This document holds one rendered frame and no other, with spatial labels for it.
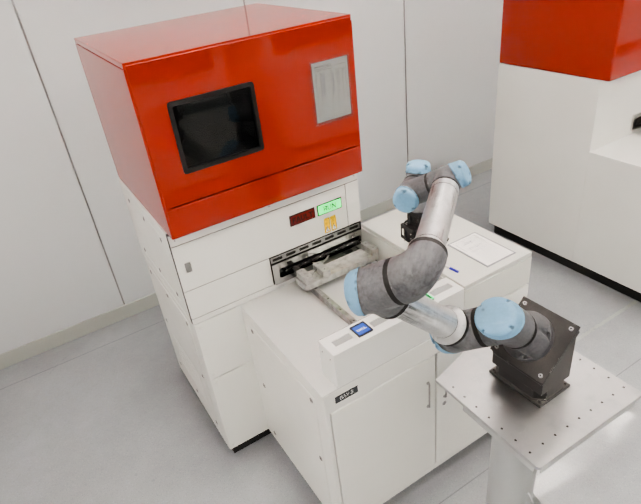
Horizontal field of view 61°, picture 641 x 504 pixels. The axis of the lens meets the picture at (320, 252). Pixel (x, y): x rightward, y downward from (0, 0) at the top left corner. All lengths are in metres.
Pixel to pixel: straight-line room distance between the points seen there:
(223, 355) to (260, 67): 1.16
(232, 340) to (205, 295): 0.27
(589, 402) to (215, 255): 1.34
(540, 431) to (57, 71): 2.78
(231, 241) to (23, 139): 1.58
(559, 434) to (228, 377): 1.33
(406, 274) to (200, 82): 0.95
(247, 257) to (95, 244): 1.60
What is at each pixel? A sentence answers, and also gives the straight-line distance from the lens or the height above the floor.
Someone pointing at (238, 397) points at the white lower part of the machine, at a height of 0.36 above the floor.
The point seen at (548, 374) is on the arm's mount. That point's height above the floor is 0.94.
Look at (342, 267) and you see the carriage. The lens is 2.24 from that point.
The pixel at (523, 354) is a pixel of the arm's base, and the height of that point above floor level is 0.97.
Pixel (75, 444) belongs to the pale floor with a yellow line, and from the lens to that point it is 3.15.
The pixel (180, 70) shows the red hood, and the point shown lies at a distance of 1.80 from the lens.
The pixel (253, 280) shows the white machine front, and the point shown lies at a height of 0.91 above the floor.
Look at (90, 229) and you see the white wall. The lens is 3.53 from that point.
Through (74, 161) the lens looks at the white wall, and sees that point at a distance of 3.39.
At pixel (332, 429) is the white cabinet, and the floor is 0.65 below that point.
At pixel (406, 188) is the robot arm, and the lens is 1.56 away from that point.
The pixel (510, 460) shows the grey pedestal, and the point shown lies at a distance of 2.04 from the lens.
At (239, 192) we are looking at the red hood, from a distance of 1.96.
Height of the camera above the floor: 2.11
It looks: 31 degrees down
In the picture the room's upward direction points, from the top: 7 degrees counter-clockwise
